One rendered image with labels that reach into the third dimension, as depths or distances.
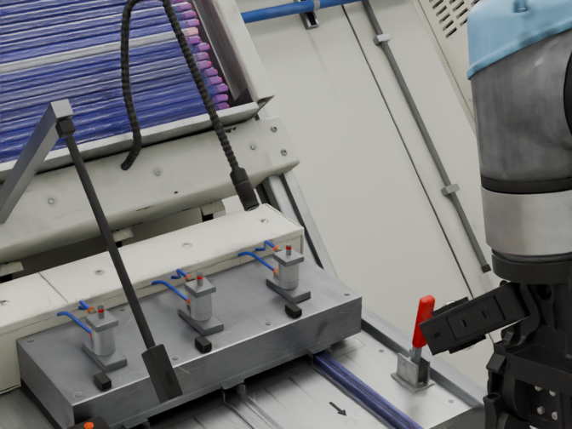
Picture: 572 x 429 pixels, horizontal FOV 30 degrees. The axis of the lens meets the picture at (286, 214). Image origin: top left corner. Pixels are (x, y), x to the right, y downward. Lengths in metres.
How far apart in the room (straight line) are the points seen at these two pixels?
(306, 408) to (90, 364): 0.22
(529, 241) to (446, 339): 0.14
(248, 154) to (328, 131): 1.93
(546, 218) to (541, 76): 0.08
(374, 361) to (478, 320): 0.45
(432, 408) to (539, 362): 0.44
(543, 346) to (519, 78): 0.18
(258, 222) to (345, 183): 1.93
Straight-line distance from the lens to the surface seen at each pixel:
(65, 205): 1.19
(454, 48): 2.14
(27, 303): 1.13
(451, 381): 1.12
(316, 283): 1.18
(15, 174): 1.04
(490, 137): 0.64
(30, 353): 1.09
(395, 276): 3.16
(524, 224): 0.64
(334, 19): 3.42
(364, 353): 1.17
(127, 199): 1.22
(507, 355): 0.68
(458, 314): 0.73
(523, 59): 0.62
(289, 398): 1.10
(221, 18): 1.33
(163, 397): 0.87
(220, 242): 1.22
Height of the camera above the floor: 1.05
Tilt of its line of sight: 9 degrees up
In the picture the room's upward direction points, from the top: 23 degrees counter-clockwise
